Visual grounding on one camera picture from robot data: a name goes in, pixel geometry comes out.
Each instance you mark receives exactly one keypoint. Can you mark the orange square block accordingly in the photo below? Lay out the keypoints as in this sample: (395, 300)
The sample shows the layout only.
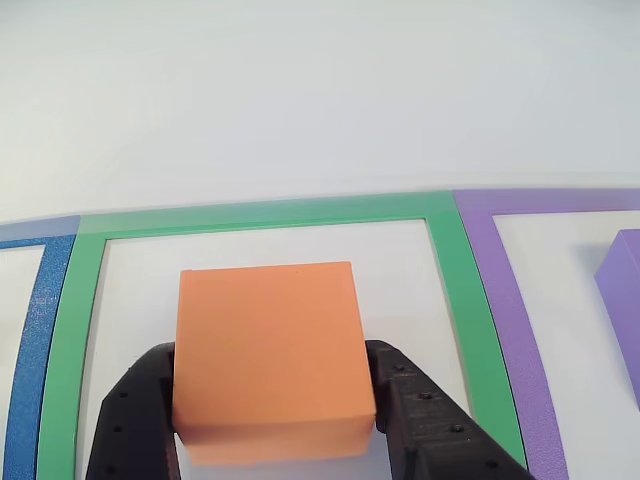
(270, 350)

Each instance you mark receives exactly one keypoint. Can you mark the purple square block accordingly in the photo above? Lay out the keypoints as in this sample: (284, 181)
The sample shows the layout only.
(622, 310)

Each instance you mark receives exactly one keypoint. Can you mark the green square frame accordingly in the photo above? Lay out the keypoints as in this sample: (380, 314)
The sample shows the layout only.
(70, 325)

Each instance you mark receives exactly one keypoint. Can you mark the blue square frame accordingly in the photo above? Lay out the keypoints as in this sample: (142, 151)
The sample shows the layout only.
(35, 340)

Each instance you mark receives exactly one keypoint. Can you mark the purple square frame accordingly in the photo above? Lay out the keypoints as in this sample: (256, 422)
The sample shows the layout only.
(500, 280)

